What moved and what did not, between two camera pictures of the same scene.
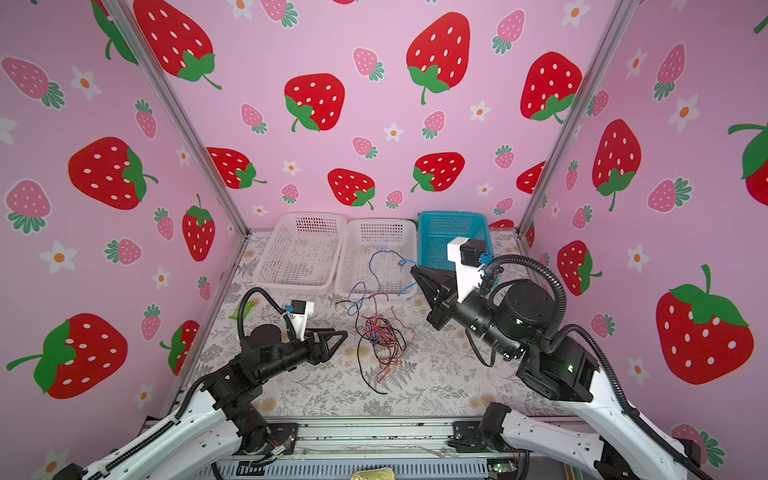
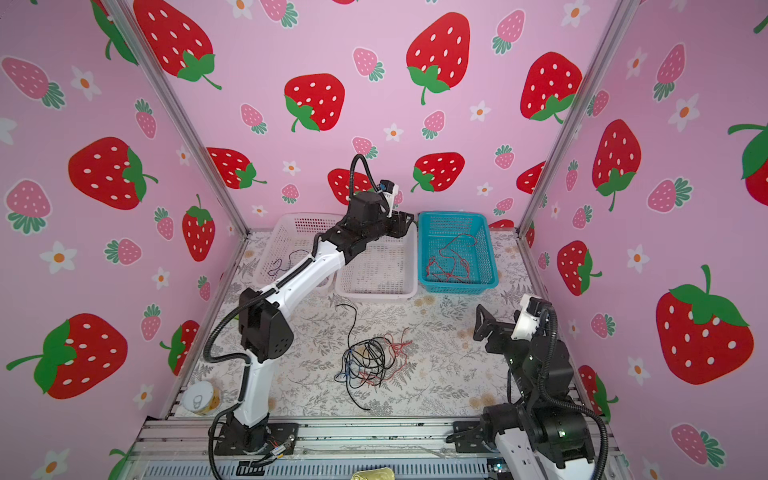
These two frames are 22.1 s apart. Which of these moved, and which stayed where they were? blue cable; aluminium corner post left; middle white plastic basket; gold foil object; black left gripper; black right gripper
Moved: blue cable; black right gripper; black left gripper
Stayed: aluminium corner post left; middle white plastic basket; gold foil object
